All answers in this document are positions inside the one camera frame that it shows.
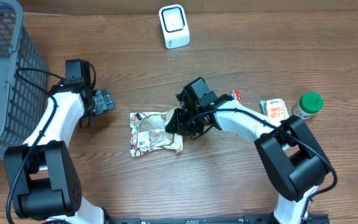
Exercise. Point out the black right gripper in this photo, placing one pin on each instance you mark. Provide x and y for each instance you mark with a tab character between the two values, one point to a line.
179	121

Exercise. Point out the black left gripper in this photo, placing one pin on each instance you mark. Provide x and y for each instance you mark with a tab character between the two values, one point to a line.
105	101

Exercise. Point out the red snack packet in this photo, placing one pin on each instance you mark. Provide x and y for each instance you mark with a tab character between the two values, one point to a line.
236	94

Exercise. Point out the white brown snack bag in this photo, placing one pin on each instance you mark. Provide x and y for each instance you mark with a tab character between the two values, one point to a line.
148	133

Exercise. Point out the teal orange soup packet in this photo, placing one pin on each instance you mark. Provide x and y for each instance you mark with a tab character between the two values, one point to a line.
263	107

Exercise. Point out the orange Kleenex tissue pack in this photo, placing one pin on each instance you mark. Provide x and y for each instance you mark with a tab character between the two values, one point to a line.
276	108

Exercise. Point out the green white cup container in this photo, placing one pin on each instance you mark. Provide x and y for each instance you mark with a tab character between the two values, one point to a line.
308	105

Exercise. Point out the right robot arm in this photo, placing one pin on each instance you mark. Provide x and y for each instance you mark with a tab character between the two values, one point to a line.
294	161

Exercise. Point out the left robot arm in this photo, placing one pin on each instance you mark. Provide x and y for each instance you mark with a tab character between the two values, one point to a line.
43	181

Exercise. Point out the white barcode scanner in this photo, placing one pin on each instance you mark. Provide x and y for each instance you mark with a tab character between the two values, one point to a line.
174	26

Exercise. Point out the grey plastic mesh basket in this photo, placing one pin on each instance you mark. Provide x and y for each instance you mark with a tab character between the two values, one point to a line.
21	72

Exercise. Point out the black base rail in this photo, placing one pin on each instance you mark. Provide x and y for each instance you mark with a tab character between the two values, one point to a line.
194	221

